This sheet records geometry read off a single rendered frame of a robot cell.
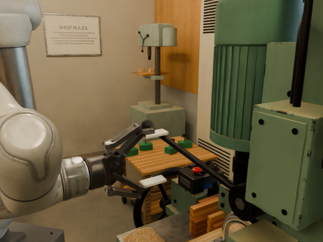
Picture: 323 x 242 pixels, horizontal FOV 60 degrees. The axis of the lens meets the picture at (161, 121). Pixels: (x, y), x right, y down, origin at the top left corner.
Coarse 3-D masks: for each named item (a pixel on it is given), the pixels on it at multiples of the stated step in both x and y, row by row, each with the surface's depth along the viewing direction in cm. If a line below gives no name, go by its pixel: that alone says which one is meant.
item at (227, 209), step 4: (220, 184) 72; (220, 188) 71; (224, 188) 70; (220, 192) 72; (224, 192) 70; (228, 192) 69; (220, 196) 72; (224, 196) 70; (220, 200) 72; (224, 200) 71; (228, 200) 69; (220, 204) 72; (224, 204) 71; (228, 204) 70; (220, 208) 72; (224, 208) 71; (228, 208) 70; (224, 212) 71; (228, 212) 70
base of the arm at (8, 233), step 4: (8, 228) 98; (8, 232) 96; (12, 232) 100; (16, 232) 100; (20, 232) 101; (24, 232) 101; (4, 236) 93; (8, 236) 96; (12, 236) 98; (16, 236) 98; (20, 236) 99; (24, 236) 100; (0, 240) 92; (4, 240) 93; (8, 240) 95; (12, 240) 96; (16, 240) 97; (20, 240) 99
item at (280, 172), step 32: (256, 128) 38; (288, 128) 34; (320, 128) 32; (256, 160) 39; (288, 160) 35; (320, 160) 34; (256, 192) 40; (288, 192) 35; (320, 192) 36; (288, 224) 36
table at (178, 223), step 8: (168, 208) 90; (176, 208) 90; (176, 216) 81; (184, 216) 81; (152, 224) 77; (160, 224) 77; (168, 224) 77; (176, 224) 77; (184, 224) 77; (128, 232) 74; (160, 232) 74; (168, 232) 74; (176, 232) 74; (184, 232) 74; (120, 240) 71; (168, 240) 71; (176, 240) 71; (184, 240) 71
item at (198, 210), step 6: (216, 198) 76; (198, 204) 73; (204, 204) 73; (210, 204) 74; (216, 204) 75; (192, 210) 72; (198, 210) 72; (204, 210) 73; (210, 210) 74; (192, 216) 72; (198, 216) 72
